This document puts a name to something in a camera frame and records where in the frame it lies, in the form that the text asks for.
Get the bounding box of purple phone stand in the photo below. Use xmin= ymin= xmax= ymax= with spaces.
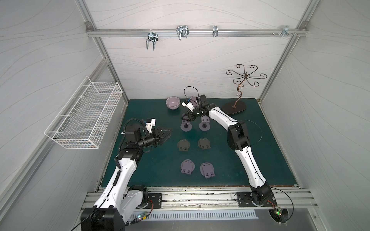
xmin=199 ymin=116 xmax=211 ymax=131
xmin=180 ymin=120 xmax=192 ymax=132
xmin=200 ymin=162 xmax=215 ymax=179
xmin=181 ymin=159 xmax=195 ymax=175

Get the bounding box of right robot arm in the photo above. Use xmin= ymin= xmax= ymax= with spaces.
xmin=180 ymin=94 xmax=274 ymax=207

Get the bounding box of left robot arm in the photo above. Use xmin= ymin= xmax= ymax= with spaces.
xmin=79 ymin=122 xmax=172 ymax=231

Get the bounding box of left dark grey phone stand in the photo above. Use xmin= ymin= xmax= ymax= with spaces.
xmin=177 ymin=139 xmax=190 ymax=152

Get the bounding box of dark grey phone stand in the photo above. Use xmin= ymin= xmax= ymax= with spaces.
xmin=177 ymin=139 xmax=190 ymax=152
xmin=198 ymin=138 xmax=211 ymax=150

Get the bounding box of right dark grey phone stand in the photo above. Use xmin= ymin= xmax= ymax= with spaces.
xmin=198 ymin=138 xmax=211 ymax=150

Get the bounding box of right lilac ceramic bowl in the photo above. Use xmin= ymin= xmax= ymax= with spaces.
xmin=190 ymin=96 xmax=199 ymax=108

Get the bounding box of lilac ceramic bowl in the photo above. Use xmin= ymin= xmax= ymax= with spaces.
xmin=190 ymin=96 xmax=199 ymax=108
xmin=166 ymin=97 xmax=181 ymax=110

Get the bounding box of left lilac ceramic bowl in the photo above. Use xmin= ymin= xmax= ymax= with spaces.
xmin=166 ymin=97 xmax=181 ymax=110

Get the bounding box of brown metal jewelry tree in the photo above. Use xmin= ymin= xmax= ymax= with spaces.
xmin=222 ymin=64 xmax=268 ymax=115

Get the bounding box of white vent strip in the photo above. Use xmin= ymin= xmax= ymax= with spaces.
xmin=145 ymin=209 xmax=259 ymax=221

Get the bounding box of metal hook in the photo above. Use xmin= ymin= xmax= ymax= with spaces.
xmin=213 ymin=26 xmax=218 ymax=38
xmin=146 ymin=32 xmax=159 ymax=51
xmin=271 ymin=26 xmax=298 ymax=38
xmin=176 ymin=26 xmax=189 ymax=40

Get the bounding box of left metal hook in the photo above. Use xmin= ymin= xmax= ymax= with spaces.
xmin=146 ymin=32 xmax=159 ymax=51

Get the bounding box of right metal hook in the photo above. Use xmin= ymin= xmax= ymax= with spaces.
xmin=271 ymin=26 xmax=298 ymax=38

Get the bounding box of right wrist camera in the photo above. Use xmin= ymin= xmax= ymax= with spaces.
xmin=182 ymin=99 xmax=195 ymax=112

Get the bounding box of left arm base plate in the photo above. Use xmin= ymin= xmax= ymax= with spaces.
xmin=137 ymin=193 xmax=162 ymax=209

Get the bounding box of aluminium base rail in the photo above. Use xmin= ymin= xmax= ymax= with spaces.
xmin=80 ymin=186 xmax=319 ymax=210

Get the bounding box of white wire basket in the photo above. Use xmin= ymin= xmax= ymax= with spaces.
xmin=44 ymin=77 xmax=123 ymax=149

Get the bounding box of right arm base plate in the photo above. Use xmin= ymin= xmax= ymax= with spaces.
xmin=234 ymin=192 xmax=277 ymax=208

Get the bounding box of horizontal aluminium rail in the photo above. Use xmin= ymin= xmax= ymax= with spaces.
xmin=86 ymin=27 xmax=309 ymax=38

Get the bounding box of right black cable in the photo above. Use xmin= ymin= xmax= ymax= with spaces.
xmin=270 ymin=186 xmax=295 ymax=224

